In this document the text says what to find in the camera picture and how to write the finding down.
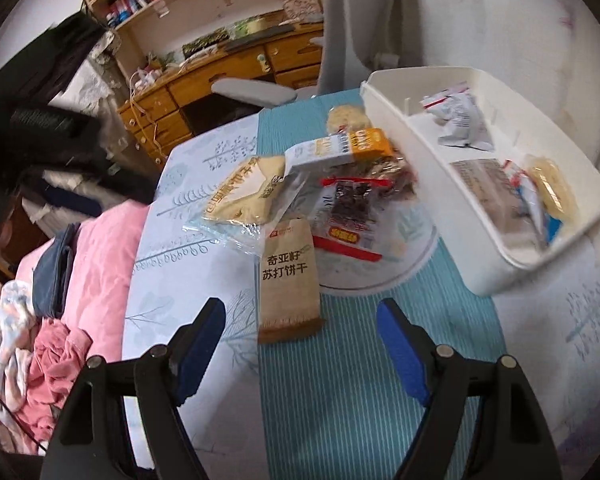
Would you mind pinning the dark laptop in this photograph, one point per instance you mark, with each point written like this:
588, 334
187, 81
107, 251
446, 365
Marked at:
260, 39

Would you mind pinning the small red-edged barcode packet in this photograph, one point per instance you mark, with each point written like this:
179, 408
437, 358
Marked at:
530, 205

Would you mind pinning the white plastic storage bin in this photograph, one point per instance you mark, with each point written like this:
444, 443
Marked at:
430, 185

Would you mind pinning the teal striped table runner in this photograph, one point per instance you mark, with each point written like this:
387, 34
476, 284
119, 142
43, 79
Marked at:
330, 385

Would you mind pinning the white printed cardboard box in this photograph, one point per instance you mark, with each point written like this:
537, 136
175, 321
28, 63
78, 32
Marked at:
302, 7

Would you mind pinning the orange and white snack packet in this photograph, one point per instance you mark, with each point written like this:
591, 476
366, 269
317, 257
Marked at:
330, 152

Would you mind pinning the blue jeans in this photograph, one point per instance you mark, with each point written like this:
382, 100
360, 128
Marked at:
52, 275

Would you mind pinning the yellow sandwich bread pack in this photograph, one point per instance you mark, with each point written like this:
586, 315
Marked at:
245, 195

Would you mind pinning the beige soda cracker packet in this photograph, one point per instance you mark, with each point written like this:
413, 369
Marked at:
287, 285

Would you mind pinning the pink blanket bed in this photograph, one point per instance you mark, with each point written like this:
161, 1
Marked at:
105, 260

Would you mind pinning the grey office chair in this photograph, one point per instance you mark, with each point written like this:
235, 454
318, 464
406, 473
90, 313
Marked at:
340, 35

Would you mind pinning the red packet of dark snacks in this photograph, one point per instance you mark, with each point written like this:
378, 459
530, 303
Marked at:
350, 210

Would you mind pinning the white packet with red stripe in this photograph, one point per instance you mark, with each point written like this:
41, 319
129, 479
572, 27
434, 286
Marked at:
457, 115

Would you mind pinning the green landscape picture strip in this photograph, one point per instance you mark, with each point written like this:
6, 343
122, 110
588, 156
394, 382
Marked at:
205, 42

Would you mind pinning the pink garment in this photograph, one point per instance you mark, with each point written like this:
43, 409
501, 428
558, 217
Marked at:
55, 360

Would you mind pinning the round rice cracker pack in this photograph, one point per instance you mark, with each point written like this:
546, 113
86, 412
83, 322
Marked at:
347, 117

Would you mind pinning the clear packet of brown snacks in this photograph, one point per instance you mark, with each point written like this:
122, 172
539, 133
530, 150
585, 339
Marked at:
390, 170

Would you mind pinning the floral quilt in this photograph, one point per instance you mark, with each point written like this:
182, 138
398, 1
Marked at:
7, 320

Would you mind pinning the clear pack of brown crackers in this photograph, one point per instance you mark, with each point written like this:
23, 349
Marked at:
482, 185

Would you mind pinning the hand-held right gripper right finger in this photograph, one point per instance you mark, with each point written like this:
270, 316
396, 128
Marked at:
402, 355

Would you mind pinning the long yellow cracker pack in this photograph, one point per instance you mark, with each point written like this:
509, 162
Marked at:
552, 185

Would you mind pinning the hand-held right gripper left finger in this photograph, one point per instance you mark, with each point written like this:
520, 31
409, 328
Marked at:
200, 355

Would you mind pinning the wooden desk with drawers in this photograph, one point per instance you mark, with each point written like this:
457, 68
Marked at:
215, 72

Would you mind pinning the dotted fabric bag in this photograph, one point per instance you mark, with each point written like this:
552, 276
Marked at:
105, 47

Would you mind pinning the white lace dust cover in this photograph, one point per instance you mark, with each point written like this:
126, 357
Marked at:
92, 82

